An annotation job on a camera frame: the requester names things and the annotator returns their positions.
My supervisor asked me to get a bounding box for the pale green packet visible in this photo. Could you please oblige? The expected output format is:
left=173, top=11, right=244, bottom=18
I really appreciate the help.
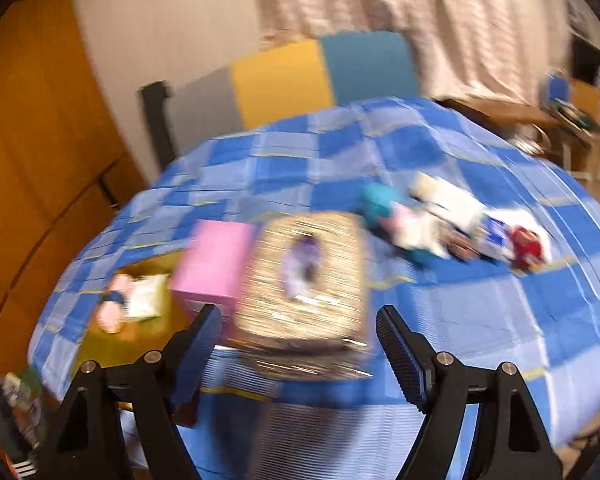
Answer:
left=127, top=276, right=167, bottom=320

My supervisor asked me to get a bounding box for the wooden desk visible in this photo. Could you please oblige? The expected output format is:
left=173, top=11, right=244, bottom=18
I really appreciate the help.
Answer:
left=440, top=95, right=563, bottom=143

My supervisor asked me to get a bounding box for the blue checked bed sheet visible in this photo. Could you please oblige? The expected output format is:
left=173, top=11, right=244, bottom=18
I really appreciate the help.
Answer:
left=27, top=95, right=600, bottom=480

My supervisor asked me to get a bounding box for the blue and white packet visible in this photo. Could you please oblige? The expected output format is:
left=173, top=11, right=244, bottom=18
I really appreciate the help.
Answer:
left=480, top=215, right=517, bottom=262

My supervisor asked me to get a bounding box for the pink box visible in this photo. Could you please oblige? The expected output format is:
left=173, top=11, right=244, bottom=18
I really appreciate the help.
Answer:
left=170, top=220, right=256, bottom=317

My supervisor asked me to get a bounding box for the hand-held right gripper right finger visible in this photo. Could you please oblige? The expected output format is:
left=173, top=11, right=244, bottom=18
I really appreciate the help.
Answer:
left=375, top=305, right=563, bottom=480

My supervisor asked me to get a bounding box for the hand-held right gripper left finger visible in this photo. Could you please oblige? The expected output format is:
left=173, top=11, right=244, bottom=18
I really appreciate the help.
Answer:
left=40, top=304, right=223, bottom=480

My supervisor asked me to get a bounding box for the white pouch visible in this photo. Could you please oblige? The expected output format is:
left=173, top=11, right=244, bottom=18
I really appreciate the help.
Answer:
left=410, top=172, right=487, bottom=241

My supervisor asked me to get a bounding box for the pink soft item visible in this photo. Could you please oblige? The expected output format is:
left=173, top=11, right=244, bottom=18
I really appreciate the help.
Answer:
left=96, top=275, right=133, bottom=333

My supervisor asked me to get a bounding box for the beige curtain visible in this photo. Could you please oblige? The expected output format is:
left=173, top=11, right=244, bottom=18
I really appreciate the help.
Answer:
left=245, top=0, right=576, bottom=101

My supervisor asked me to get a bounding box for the brown satin scrunchie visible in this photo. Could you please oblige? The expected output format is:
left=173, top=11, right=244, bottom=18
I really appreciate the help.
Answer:
left=447, top=232, right=482, bottom=262

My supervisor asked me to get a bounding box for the red soft toy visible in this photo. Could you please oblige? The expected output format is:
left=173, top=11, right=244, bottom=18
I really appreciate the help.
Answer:
left=509, top=226, right=549, bottom=272

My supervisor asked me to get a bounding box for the grey yellow blue headboard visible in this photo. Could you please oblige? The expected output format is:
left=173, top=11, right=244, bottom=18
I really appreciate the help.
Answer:
left=140, top=31, right=421, bottom=171

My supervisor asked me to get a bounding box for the wooden wardrobe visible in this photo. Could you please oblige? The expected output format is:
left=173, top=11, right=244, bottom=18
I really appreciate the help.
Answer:
left=0, top=0, right=151, bottom=396

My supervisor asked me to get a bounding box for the glittery gold tissue box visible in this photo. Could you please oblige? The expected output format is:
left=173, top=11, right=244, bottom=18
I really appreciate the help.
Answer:
left=230, top=212, right=376, bottom=381

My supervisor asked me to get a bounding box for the white and pink plush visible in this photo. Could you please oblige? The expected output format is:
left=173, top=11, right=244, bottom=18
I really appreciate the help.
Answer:
left=390, top=205, right=452, bottom=264

